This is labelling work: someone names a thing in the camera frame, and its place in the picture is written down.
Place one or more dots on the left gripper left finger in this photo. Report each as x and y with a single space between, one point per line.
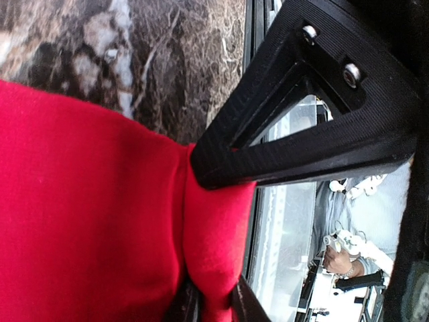
186 305

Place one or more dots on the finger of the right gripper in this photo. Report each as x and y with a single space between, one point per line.
360 58

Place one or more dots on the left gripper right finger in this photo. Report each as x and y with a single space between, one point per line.
245 305

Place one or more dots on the red sock plain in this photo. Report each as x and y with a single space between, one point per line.
103 219

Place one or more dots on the operator person striped shirt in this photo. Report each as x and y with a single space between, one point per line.
376 216

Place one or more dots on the grey slotted cable duct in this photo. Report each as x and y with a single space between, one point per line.
280 258

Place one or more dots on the black front rail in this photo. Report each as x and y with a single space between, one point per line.
256 15

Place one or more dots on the white teleoperation handle device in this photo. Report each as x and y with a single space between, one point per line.
350 256

